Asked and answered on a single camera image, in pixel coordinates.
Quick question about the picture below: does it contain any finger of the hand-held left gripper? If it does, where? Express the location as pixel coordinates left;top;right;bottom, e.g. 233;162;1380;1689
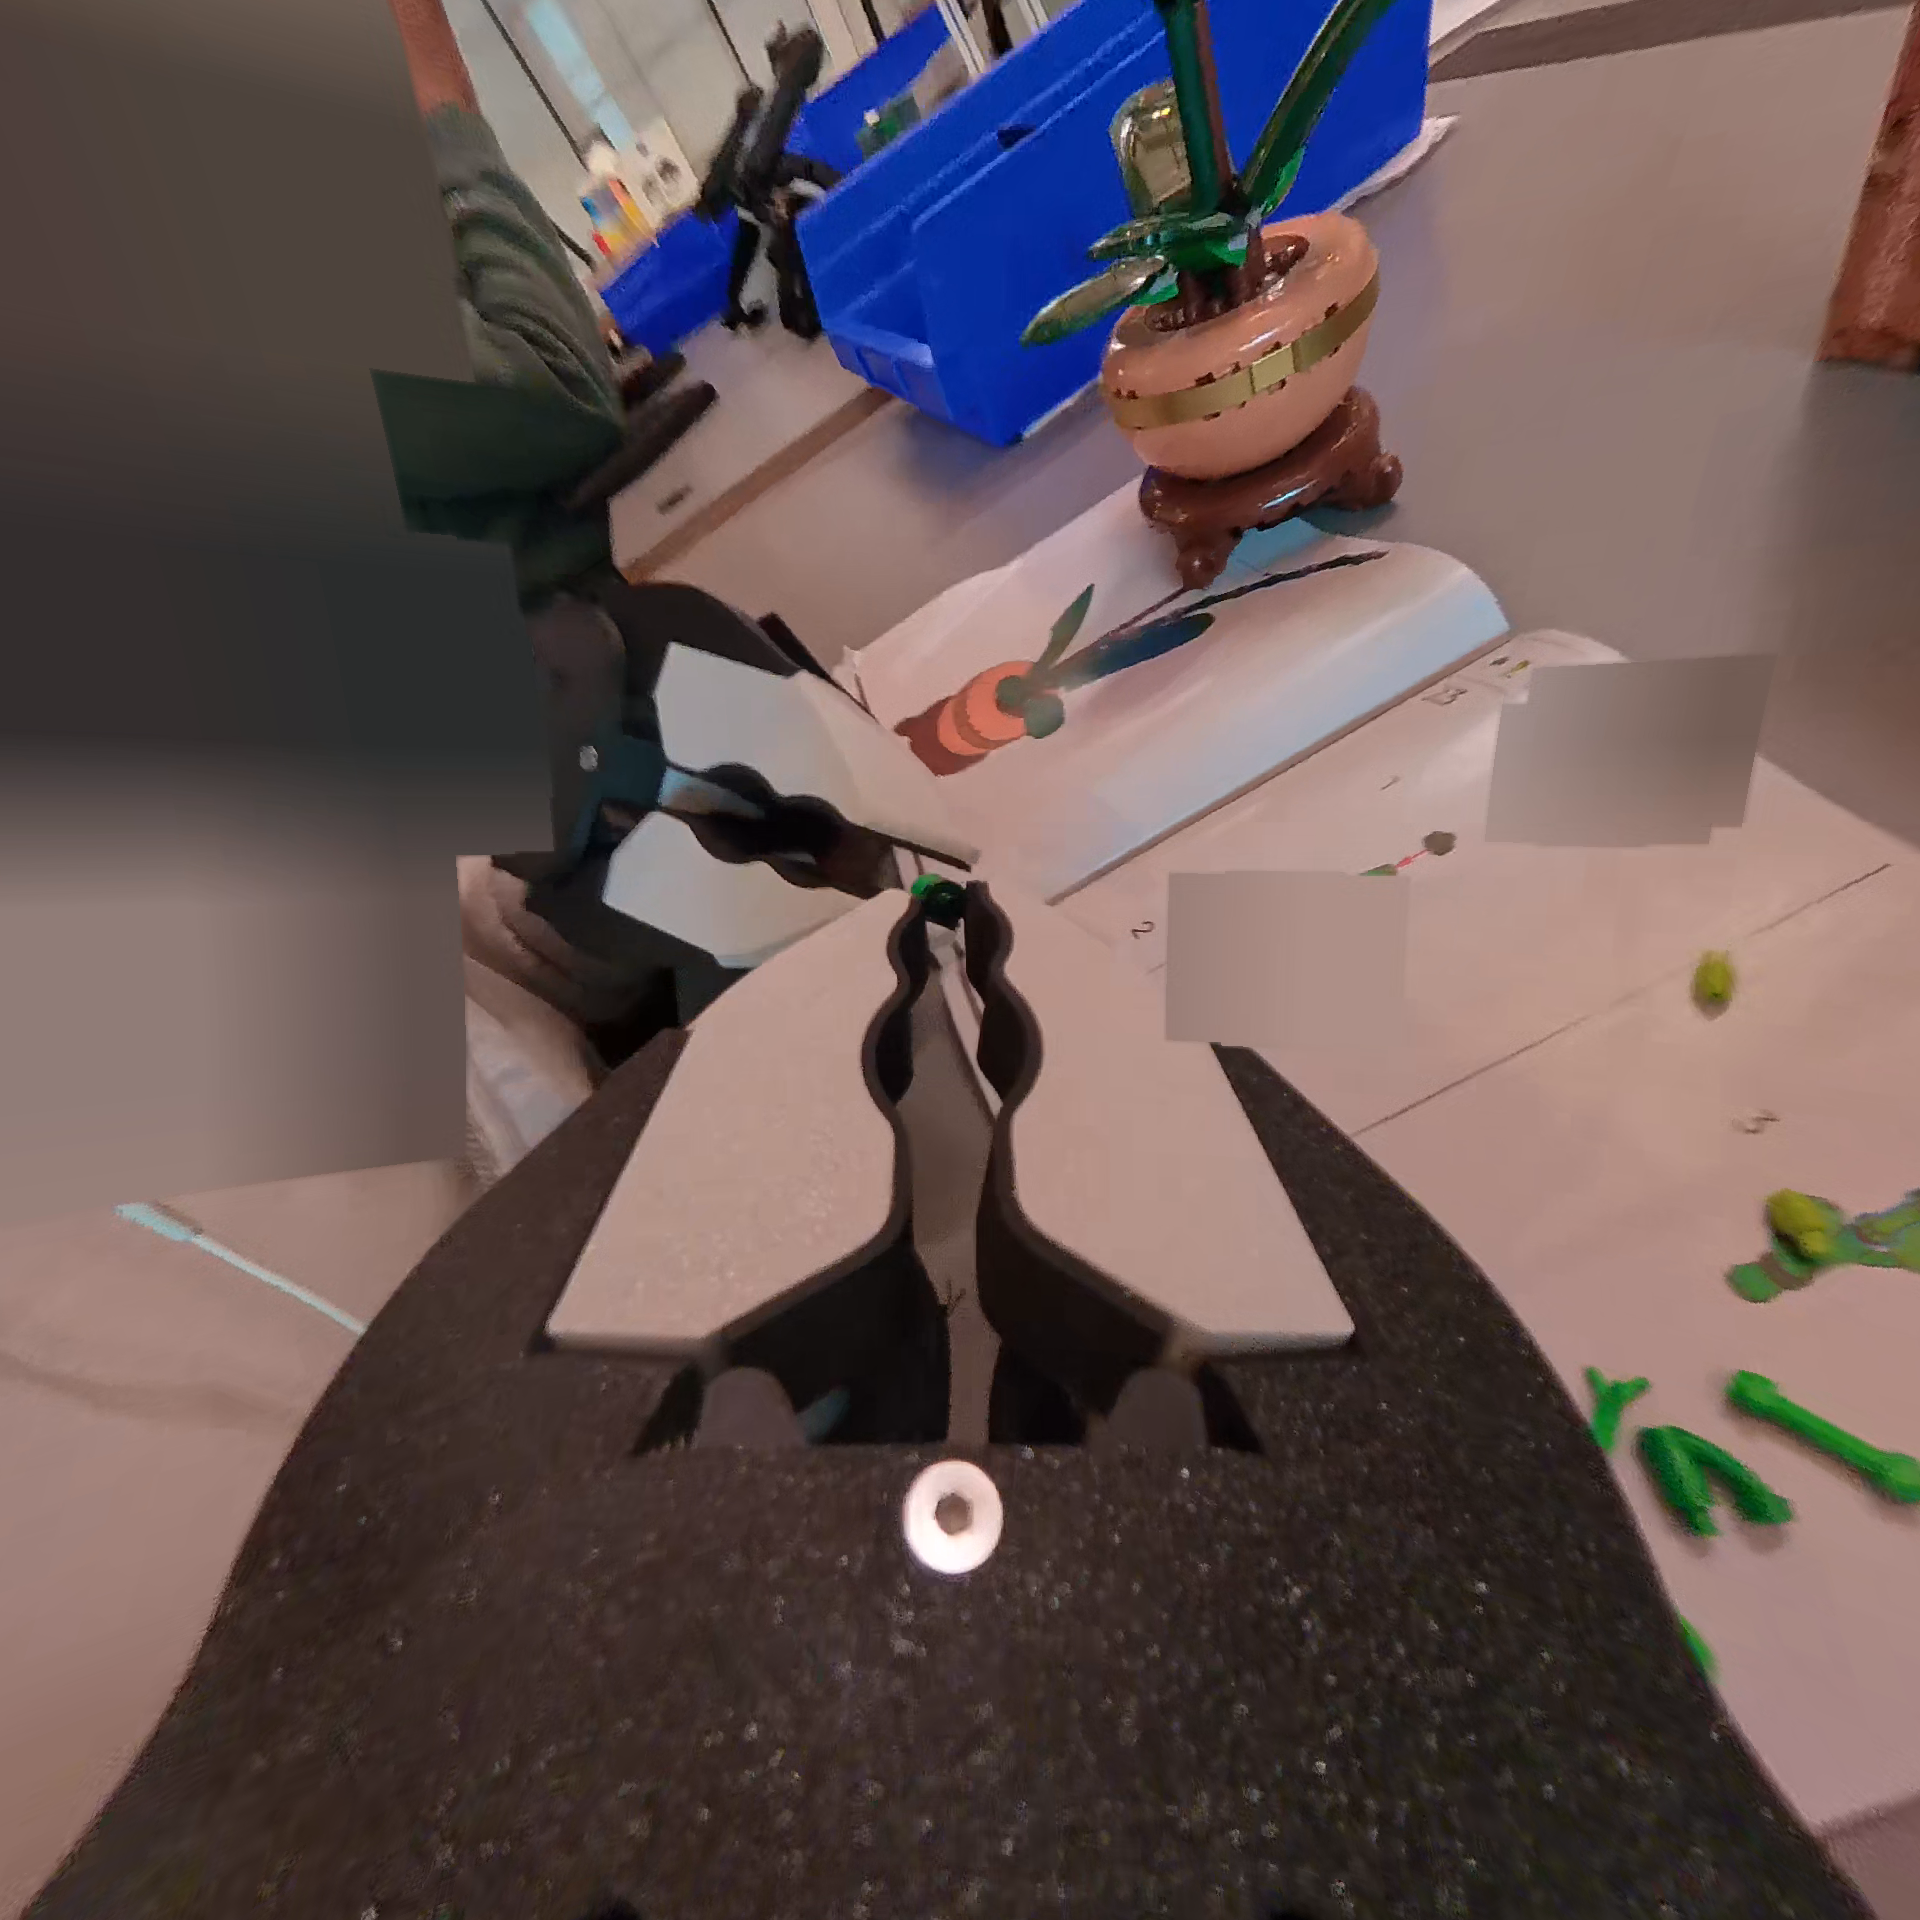
652;642;980;881
596;809;910;972

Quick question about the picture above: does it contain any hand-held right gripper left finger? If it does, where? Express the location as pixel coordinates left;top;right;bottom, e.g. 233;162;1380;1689
543;892;923;1354

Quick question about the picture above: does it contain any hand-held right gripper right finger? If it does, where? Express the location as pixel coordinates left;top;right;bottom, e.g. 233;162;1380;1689
965;882;1355;1354

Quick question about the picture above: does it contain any grey desk with wooden edge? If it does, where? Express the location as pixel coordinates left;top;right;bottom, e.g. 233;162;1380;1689
607;286;903;578

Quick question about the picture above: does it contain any large blue plastic bin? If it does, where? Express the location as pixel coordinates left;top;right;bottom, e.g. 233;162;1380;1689
790;0;1433;449

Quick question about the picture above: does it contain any brick instruction booklet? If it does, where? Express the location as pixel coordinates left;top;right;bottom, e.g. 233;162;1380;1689
839;534;1920;1824

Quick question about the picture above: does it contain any colourful small carton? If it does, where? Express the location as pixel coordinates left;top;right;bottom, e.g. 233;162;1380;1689
577;142;676;270

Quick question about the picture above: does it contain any brick orchid plant in pot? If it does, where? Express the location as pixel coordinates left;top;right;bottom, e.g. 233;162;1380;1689
1020;0;1404;588

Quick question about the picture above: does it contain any dark green forked brick piece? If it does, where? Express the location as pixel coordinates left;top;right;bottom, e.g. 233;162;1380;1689
1639;1425;1794;1536

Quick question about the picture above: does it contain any green brick leaf assembly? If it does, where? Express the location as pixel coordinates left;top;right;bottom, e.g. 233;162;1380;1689
1725;1190;1920;1306

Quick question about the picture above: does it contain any green brick bar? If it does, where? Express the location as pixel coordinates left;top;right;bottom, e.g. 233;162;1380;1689
1725;1371;1920;1506

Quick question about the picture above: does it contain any white hoodie drawstring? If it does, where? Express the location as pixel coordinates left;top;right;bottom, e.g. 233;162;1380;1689
117;1201;371;1337

